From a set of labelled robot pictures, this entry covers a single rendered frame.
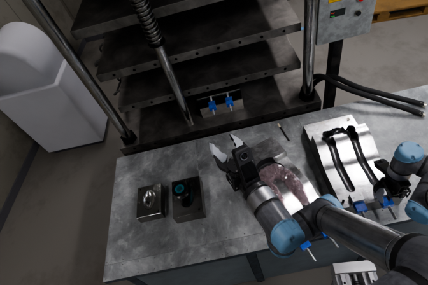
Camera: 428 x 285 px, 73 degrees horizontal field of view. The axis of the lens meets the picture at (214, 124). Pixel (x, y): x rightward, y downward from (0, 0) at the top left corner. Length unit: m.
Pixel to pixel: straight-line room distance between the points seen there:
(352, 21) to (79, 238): 2.51
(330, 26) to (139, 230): 1.47
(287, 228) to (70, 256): 2.26
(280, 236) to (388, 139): 1.13
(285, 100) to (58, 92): 1.87
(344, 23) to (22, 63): 2.29
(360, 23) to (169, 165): 1.32
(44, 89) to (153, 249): 1.76
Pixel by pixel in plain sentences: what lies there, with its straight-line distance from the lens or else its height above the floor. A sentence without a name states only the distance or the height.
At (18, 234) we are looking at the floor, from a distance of 3.21.
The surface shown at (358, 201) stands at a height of 0.91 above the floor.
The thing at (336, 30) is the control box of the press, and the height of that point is 1.14.
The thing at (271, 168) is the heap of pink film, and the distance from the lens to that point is 1.46.
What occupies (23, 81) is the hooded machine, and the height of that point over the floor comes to 0.93.
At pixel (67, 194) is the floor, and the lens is 3.10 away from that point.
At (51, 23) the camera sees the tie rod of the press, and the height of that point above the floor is 1.64.
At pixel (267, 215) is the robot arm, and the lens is 0.73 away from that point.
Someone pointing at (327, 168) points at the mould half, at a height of 0.88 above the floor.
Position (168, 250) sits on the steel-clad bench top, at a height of 0.80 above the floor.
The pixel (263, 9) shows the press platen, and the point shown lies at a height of 1.29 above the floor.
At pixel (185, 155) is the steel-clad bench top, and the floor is 0.80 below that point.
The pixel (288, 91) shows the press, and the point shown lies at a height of 0.79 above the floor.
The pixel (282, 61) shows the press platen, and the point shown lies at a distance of 1.77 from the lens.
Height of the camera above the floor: 2.15
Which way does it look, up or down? 48 degrees down
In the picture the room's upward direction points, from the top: 18 degrees counter-clockwise
